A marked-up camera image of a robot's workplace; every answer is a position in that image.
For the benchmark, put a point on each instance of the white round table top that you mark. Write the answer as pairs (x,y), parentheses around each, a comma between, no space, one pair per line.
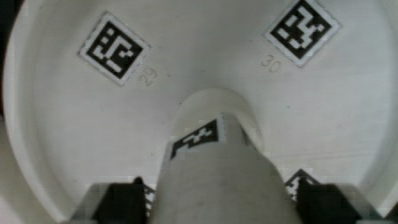
(130,68)

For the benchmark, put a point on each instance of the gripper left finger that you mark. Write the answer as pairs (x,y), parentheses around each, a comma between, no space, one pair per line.
(121,209)

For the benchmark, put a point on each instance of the white cylindrical table leg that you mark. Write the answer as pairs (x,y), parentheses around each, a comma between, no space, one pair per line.
(221,187)

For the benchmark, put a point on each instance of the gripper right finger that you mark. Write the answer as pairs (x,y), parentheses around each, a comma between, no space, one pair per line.
(324,207)

